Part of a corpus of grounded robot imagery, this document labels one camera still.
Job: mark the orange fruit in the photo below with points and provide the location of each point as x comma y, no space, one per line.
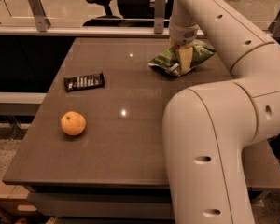
73,123

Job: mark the green jalapeno chip bag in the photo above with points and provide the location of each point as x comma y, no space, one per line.
168,62

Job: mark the cardboard box under table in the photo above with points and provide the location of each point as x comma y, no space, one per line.
15,207

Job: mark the middle metal glass bracket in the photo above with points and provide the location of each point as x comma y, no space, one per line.
159,14

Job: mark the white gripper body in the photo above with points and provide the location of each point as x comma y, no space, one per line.
183,34

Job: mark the left metal glass bracket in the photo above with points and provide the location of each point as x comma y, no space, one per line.
42,22

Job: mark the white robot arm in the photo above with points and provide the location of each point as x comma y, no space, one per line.
206,127

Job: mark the black office chair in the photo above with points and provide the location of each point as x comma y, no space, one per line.
133,13

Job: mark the black candy bar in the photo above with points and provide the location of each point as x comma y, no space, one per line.
85,82

